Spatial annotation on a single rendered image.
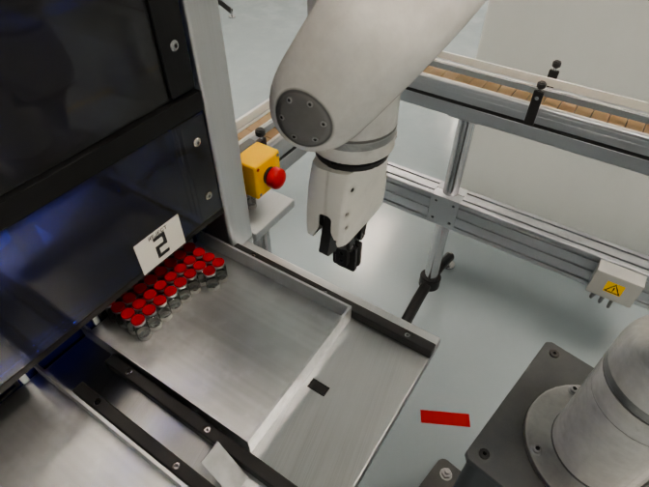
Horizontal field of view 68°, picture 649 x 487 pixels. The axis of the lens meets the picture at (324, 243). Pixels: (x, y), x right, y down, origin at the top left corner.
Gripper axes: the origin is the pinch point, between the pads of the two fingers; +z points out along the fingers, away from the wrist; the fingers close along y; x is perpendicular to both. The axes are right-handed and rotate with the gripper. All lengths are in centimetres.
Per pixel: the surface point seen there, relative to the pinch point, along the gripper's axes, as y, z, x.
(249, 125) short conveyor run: -37, 17, -49
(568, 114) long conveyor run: -83, 17, 12
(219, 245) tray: -5.3, 20.0, -30.0
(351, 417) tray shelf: 8.4, 22.3, 6.7
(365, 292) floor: -78, 110, -35
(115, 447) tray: 29.5, 22.1, -17.3
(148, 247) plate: 9.2, 7.1, -28.0
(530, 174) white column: -143, 76, 2
